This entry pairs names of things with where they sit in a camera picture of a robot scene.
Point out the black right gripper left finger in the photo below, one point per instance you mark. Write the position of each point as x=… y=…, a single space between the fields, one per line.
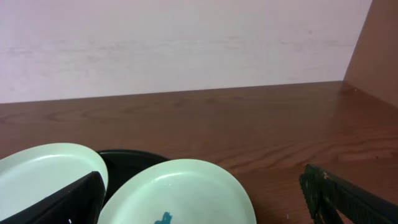
x=79 y=202

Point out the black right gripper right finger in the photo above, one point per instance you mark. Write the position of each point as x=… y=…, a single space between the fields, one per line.
x=328 y=195

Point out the round black tray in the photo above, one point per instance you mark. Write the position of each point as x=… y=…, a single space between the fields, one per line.
x=123 y=164

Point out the pale green plate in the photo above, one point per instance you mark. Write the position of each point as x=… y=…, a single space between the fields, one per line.
x=181 y=191
x=33 y=174

